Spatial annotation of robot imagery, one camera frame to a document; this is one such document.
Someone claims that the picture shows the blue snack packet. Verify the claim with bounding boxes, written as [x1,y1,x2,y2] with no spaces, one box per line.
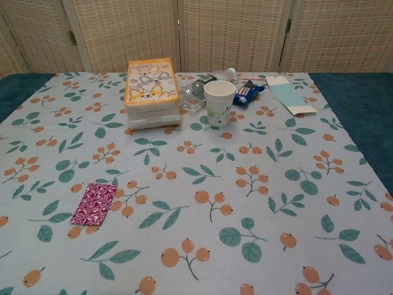
[232,79,265,109]

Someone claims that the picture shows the plain white tissue pack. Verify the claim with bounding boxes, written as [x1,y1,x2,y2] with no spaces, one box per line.
[127,112,182,132]

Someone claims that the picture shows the woven folding screen panel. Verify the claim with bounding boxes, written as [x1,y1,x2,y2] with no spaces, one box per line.
[0,0,76,79]
[177,0,294,74]
[278,0,393,74]
[61,0,182,74]

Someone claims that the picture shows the corgi print tissue pack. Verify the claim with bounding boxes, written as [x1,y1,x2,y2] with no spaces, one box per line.
[124,57,181,117]

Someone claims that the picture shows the clear plastic water bottle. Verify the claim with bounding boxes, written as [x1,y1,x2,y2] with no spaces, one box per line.
[179,67,237,113]

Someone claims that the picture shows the white paper cup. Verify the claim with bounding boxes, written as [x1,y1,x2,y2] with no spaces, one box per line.
[203,80,237,128]

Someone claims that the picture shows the floral berry leaf tablecloth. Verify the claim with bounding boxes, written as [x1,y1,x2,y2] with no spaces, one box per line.
[0,71,393,295]

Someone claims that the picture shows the magenta patterned packet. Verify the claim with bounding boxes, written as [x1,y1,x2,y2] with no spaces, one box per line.
[69,182,119,228]

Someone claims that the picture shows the white light blue paper card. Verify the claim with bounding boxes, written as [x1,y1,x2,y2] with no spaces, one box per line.
[265,75,317,117]

